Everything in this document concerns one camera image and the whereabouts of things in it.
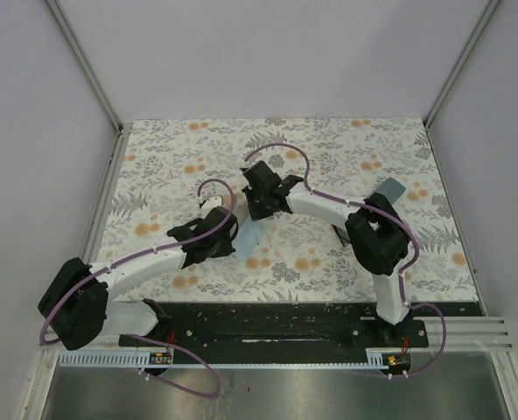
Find light blue cleaning cloth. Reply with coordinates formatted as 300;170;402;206
233;219;265;263

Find black aviator sunglasses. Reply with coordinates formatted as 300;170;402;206
336;228;350;247

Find grey-blue glasses case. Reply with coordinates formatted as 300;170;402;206
376;178;406;205

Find pink glasses case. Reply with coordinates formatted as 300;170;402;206
234;205;250;226

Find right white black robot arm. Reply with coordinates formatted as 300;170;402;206
241;160;410;347

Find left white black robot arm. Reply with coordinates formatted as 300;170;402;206
38;206;238;350

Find floral patterned table mat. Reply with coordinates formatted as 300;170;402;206
97;117;478;302

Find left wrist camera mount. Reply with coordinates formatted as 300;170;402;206
199;195;223;213

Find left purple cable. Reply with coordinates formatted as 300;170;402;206
38;178;238;399

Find purple cable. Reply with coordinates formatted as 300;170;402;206
245;143;448;380
38;178;238;399

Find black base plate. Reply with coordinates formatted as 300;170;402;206
118;300;431;364

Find left aluminium side rail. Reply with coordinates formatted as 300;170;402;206
79;122;133;263

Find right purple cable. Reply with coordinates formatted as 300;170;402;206
245;143;448;380

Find white slotted cable duct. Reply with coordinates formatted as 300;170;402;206
59;342;410;370

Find left aluminium frame post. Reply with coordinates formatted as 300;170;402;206
43;0;123;133

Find aluminium frame post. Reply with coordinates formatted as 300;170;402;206
423;0;503;131
43;0;123;133

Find right aluminium frame post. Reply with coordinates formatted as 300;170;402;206
423;0;503;131

